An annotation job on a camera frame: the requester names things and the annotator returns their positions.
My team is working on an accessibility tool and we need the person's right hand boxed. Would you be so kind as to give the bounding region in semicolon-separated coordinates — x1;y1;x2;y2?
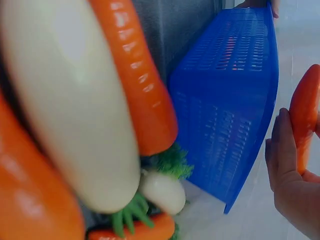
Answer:
265;107;320;240

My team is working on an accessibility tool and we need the person's left hand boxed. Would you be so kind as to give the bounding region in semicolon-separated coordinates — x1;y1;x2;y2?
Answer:
232;0;280;19

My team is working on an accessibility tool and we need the orange-red carrot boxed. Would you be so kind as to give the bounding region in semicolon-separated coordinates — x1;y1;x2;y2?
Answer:
289;63;320;176

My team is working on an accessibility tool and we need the blue plastic basket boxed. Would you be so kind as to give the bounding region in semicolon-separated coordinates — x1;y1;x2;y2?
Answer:
167;1;280;215

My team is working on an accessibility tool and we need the small white radish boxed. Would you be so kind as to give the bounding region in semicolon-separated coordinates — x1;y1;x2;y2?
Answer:
139;169;187;216

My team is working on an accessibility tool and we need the orange carrot with ridges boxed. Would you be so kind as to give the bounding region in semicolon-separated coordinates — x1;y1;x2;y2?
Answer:
88;0;195;180

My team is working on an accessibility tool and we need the small orange carrot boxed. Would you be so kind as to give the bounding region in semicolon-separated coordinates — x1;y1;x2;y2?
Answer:
86;212;180;240

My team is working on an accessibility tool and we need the large white radish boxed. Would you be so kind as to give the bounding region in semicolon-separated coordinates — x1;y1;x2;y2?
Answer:
0;0;155;238

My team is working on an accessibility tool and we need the large smooth orange carrot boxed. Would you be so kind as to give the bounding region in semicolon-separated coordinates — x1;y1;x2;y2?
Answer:
0;91;86;240

